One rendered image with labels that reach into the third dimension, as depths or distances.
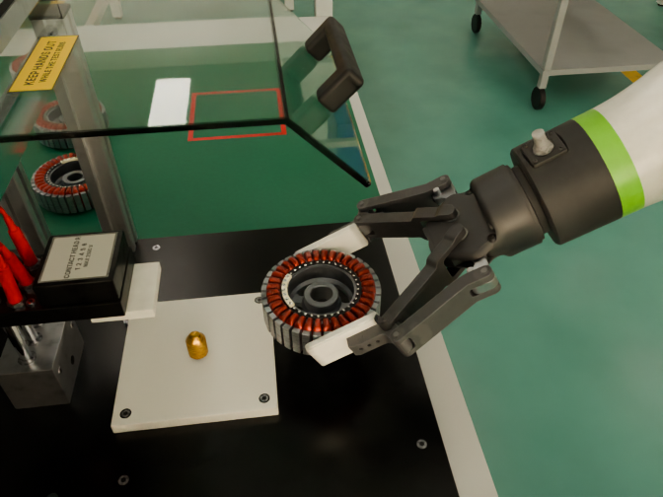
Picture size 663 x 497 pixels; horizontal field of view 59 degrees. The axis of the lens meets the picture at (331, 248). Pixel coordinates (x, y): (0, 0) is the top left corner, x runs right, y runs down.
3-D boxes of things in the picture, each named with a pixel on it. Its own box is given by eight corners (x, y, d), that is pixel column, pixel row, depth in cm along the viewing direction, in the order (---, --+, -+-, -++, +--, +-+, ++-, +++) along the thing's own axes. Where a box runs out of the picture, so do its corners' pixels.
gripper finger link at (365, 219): (451, 216, 51) (456, 204, 51) (348, 218, 58) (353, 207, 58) (467, 244, 53) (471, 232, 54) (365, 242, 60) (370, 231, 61)
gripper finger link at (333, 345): (390, 328, 51) (392, 334, 50) (321, 360, 53) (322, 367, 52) (375, 310, 49) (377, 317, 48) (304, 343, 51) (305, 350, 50)
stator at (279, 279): (369, 266, 61) (370, 240, 59) (390, 352, 53) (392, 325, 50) (261, 277, 60) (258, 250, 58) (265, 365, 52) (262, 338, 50)
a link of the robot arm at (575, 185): (632, 245, 49) (584, 180, 56) (606, 144, 41) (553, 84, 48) (562, 275, 50) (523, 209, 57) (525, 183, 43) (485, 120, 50)
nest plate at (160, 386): (270, 298, 65) (269, 290, 65) (278, 415, 54) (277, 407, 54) (133, 311, 64) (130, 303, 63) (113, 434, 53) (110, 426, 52)
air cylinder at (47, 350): (85, 341, 61) (69, 306, 57) (71, 403, 55) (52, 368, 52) (35, 347, 60) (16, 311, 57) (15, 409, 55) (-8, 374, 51)
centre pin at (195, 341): (208, 342, 59) (204, 325, 57) (207, 358, 58) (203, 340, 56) (188, 344, 59) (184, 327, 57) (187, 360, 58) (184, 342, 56)
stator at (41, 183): (117, 211, 80) (110, 188, 78) (32, 221, 79) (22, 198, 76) (122, 166, 89) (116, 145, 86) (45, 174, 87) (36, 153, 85)
